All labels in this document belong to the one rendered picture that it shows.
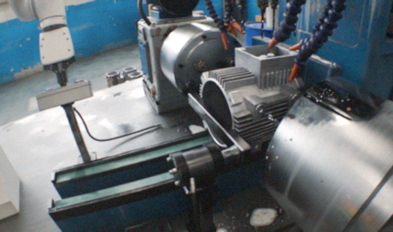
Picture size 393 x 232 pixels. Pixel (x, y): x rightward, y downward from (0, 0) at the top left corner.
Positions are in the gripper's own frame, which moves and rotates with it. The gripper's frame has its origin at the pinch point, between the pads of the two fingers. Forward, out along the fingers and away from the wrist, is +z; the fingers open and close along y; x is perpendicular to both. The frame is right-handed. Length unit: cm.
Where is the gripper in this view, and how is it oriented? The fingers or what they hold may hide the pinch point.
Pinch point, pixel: (62, 79)
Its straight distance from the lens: 74.3
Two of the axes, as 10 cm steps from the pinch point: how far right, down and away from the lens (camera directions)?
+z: 1.9, 9.6, 1.9
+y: 9.2, -2.4, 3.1
